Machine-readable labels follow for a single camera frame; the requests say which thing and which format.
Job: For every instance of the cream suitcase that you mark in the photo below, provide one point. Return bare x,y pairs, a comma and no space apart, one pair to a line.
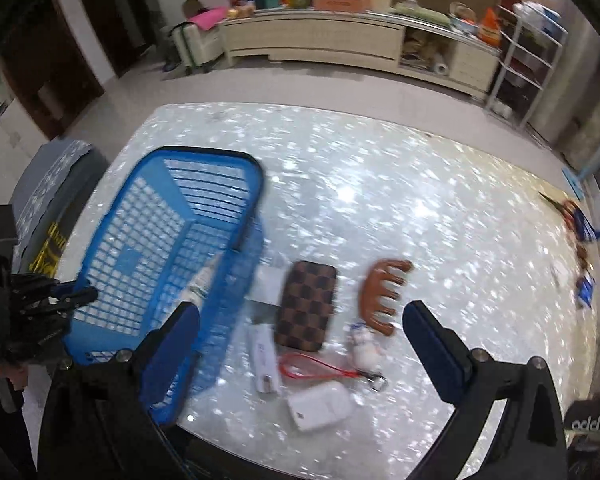
200,45

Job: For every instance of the white metal shelf rack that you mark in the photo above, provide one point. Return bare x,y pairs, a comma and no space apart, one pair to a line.
496,72

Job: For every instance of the red and blue packets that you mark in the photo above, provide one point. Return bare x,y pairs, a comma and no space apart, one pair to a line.
580,225

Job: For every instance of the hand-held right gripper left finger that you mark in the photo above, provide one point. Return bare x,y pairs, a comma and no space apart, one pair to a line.
180,337

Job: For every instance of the blue packet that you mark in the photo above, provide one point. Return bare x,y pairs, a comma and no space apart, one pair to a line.
586,290

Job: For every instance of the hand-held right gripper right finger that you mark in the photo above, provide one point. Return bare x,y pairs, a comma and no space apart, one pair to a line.
435,355

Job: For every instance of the pink folder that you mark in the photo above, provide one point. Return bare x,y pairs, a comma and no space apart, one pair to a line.
210,19

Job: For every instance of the brown checkered case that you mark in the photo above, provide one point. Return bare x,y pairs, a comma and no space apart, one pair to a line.
305,305

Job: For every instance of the white plastic bag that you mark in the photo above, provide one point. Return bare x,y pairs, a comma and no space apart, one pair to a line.
537,15

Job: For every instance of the white remote control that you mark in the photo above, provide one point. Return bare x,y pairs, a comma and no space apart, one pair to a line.
266,365

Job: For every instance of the white power bank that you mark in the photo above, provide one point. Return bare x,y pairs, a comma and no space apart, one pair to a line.
320,405

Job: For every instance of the white paper roll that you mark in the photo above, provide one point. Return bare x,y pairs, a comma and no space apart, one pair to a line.
440,67

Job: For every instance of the blue plastic basket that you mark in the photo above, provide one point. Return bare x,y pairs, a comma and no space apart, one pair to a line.
130,260

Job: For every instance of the black seat yellow print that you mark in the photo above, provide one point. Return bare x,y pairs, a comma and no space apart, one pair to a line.
80,200

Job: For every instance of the orange bag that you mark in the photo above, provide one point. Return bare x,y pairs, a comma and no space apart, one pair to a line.
489,27

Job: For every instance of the white paper card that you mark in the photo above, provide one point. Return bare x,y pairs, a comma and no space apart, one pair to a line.
270,285

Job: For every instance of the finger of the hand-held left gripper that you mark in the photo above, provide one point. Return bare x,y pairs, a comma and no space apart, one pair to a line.
40,332
75,297

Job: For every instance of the salmon cardboard box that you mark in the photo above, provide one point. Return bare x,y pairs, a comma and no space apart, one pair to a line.
340,2

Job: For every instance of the black box white print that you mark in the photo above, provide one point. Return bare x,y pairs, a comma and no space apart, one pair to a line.
590,440

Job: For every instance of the cream TV cabinet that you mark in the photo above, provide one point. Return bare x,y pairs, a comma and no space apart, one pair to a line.
330,40

